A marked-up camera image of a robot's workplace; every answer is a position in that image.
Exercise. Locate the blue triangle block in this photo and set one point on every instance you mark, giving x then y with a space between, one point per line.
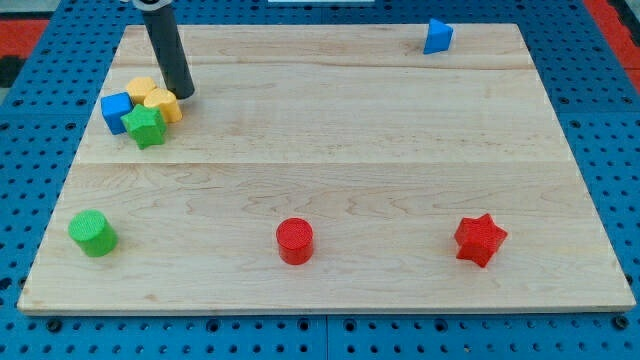
438 38

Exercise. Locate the wooden board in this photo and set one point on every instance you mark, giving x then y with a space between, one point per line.
381 148

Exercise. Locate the red cylinder block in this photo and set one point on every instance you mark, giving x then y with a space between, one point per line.
295 241

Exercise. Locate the red star block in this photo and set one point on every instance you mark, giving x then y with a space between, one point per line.
479 239

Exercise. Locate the yellow heart block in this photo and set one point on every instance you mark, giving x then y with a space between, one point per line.
166 102

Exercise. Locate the green star block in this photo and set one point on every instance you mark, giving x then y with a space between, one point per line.
145 125

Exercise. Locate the yellow hexagon block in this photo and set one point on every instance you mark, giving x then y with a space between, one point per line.
139 87

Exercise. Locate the blue cube block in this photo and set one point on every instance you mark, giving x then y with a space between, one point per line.
113 107

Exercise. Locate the green cylinder block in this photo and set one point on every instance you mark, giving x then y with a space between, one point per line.
93 233

